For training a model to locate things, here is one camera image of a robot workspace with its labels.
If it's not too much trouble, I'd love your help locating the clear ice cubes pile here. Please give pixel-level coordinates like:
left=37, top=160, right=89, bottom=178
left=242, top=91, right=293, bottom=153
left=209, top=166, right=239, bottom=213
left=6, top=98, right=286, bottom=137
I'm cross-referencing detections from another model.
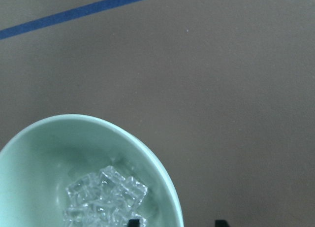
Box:
left=63, top=166, right=148, bottom=227

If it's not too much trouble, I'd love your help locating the green ceramic bowl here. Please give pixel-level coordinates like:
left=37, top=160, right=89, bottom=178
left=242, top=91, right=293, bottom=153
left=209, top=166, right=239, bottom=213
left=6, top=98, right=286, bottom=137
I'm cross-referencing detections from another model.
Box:
left=0, top=114, right=184, bottom=227

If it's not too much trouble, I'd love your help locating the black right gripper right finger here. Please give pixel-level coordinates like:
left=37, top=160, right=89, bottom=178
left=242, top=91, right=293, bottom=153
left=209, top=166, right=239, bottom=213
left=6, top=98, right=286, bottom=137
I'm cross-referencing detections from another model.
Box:
left=215, top=220, right=229, bottom=227

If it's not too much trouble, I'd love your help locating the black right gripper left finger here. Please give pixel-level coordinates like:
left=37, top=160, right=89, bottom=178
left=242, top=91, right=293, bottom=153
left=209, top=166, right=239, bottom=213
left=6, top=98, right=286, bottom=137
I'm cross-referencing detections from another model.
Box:
left=128, top=219, right=140, bottom=227

